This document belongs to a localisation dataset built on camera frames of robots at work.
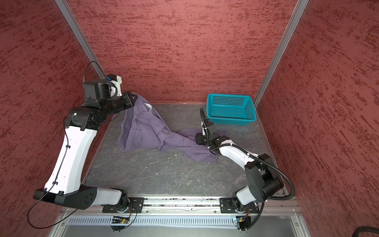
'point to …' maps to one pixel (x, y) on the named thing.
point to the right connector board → (244, 222)
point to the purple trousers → (141, 128)
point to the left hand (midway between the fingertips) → (136, 100)
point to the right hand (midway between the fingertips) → (199, 140)
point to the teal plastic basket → (230, 109)
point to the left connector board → (119, 219)
